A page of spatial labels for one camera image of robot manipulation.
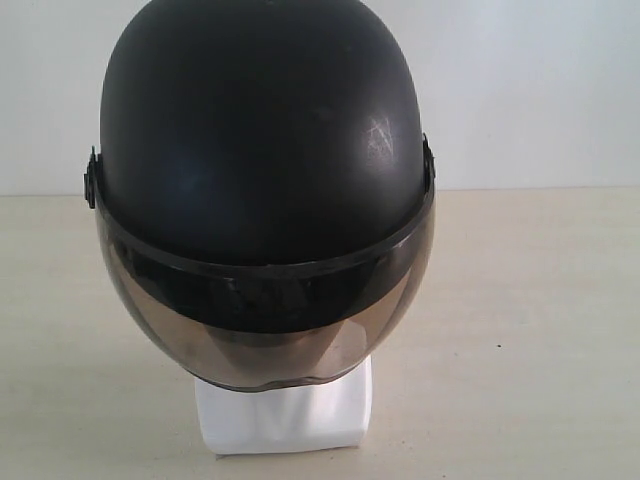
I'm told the black helmet with tinted visor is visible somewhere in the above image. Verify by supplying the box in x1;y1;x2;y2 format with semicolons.
85;1;435;392

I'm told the white mannequin head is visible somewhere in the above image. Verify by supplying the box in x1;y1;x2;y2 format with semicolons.
195;358;373;455

